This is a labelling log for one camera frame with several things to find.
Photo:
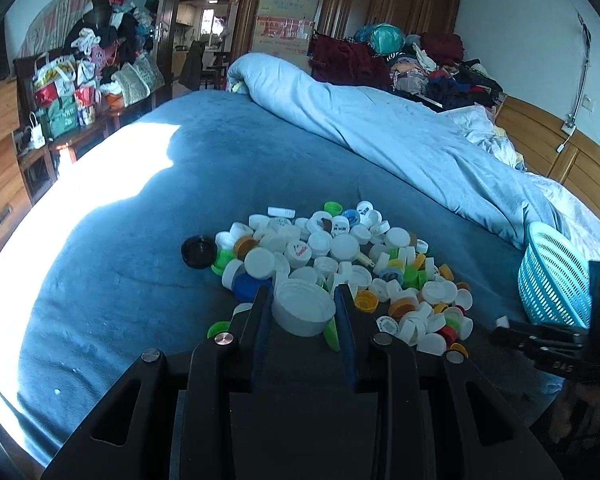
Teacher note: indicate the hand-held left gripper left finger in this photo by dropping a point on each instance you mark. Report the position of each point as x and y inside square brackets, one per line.
[260, 325]

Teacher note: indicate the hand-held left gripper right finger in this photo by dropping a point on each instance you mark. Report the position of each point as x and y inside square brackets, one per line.
[346, 330]

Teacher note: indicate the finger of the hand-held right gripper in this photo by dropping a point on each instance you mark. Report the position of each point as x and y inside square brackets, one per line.
[525, 346]
[550, 332]

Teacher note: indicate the white ribbed jar lid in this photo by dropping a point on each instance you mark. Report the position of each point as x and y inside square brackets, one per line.
[302, 305]

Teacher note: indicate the blue plastic basket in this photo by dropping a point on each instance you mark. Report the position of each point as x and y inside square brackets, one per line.
[550, 280]

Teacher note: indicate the large pile of bottle caps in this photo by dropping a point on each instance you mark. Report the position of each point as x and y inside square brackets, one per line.
[340, 247]

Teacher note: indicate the person's right hand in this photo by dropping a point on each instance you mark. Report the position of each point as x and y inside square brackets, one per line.
[580, 415]

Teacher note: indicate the black jar lid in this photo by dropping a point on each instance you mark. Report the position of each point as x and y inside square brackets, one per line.
[199, 251]

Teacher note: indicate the blue bed sheet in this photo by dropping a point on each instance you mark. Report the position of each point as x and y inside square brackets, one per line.
[130, 285]

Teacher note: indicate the wooden headboard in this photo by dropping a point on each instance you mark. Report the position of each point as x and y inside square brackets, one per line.
[570, 160]

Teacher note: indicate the light blue quilt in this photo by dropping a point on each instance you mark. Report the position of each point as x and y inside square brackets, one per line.
[380, 130]

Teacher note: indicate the white quilt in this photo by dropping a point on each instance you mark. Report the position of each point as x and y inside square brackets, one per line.
[480, 125]

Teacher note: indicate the dark red cloth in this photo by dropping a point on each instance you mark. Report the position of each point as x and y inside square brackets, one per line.
[350, 62]

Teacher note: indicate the dark chair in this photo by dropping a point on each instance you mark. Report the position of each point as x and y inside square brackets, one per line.
[192, 65]

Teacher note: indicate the pile of clothes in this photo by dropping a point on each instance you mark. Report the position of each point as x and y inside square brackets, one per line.
[445, 70]

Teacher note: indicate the green plastic bag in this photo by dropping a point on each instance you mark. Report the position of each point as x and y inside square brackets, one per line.
[385, 39]

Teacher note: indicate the small white paper bag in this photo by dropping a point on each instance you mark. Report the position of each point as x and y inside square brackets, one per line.
[36, 132]

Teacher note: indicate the wooden dresser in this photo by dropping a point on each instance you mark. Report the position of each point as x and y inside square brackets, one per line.
[0, 175]

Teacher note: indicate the cardboard box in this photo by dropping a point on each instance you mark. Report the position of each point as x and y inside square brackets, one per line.
[285, 25]

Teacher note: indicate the heap of bags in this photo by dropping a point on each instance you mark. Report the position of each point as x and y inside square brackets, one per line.
[95, 70]

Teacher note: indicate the wooden door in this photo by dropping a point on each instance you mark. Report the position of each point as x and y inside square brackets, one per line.
[162, 30]

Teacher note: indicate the white wall socket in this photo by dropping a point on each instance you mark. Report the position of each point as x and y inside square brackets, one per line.
[587, 101]

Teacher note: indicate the grey wall pipe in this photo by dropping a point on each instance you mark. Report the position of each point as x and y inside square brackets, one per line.
[582, 50]

